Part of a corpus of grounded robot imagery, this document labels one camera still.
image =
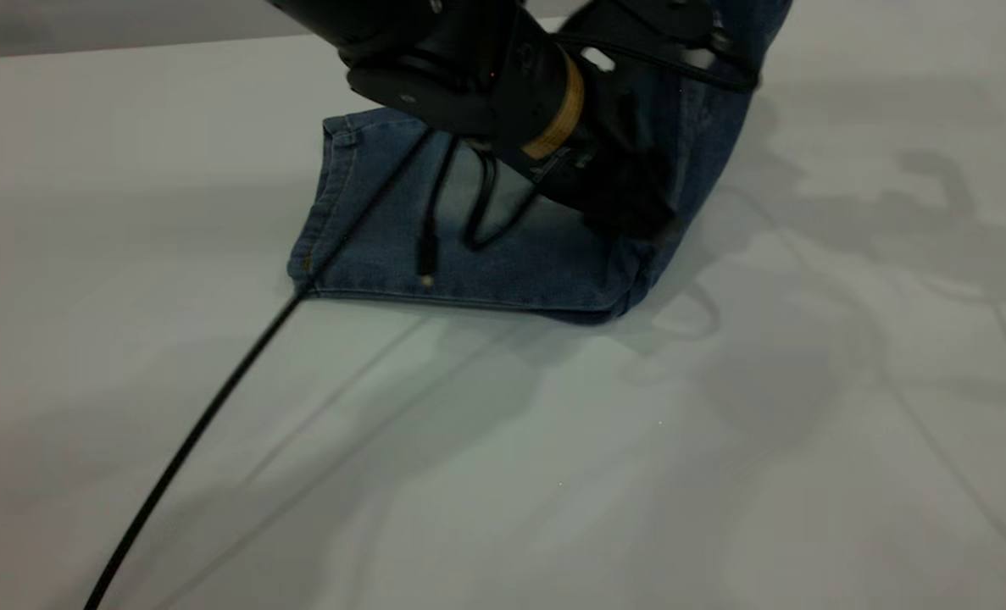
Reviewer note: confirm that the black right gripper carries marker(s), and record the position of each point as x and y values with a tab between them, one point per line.
638	21

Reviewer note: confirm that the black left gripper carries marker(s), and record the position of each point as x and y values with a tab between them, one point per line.
604	161

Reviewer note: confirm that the blue denim shorts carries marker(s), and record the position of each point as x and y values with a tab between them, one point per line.
511	263

